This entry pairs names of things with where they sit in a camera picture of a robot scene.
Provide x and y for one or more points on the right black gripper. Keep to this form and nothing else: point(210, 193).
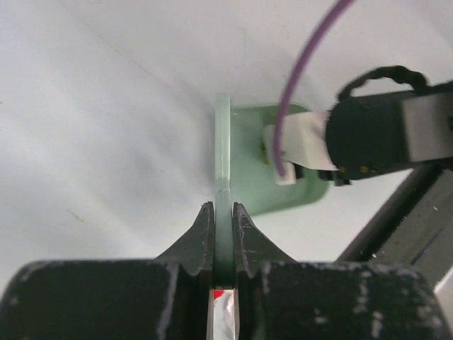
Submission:
point(369, 136)

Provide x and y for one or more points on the small green hand brush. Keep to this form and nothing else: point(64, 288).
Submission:
point(223, 265)

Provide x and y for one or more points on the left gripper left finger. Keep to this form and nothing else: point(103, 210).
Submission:
point(169, 297)

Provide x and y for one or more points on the green paper scrap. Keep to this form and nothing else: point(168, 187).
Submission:
point(263, 153)

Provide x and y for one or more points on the red grey paper scrap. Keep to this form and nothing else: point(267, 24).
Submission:
point(224, 315)

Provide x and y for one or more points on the green plastic dustpan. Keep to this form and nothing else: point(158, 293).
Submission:
point(252, 182)

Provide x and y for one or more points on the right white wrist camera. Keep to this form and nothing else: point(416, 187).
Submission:
point(303, 143)

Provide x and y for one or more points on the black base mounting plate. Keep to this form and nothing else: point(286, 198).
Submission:
point(413, 227)

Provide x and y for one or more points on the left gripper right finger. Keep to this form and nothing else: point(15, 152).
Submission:
point(280, 298)

